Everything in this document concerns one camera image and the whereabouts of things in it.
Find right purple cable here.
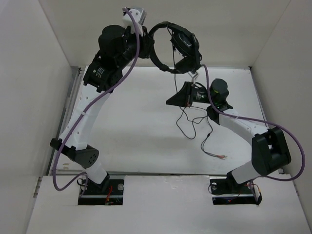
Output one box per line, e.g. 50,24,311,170
202,64,307,181

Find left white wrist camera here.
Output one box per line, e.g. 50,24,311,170
122,7,147,32

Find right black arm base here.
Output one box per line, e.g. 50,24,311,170
208,177,263,206

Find black headphones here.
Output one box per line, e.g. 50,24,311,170
148,21,202,74

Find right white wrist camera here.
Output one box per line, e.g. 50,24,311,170
187,71,199,84

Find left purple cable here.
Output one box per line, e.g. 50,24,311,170
51,7,144,192

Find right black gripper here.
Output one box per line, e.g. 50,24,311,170
166,81,215,107

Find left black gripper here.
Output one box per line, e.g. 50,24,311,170
117,25,155,69

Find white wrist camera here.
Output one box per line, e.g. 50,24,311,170
187,71,199,84
122,7,147,32

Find black headphone cable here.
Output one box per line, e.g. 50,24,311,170
167,25,229,160

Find purple cable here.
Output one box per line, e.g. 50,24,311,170
202,64,307,181
51,7,144,192

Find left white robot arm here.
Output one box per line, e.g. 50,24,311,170
50,25,154,194

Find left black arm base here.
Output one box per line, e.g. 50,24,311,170
77,178,124,206

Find left aluminium rail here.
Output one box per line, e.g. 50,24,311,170
52,66,86,176

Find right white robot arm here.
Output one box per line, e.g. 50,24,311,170
166,78,291,193

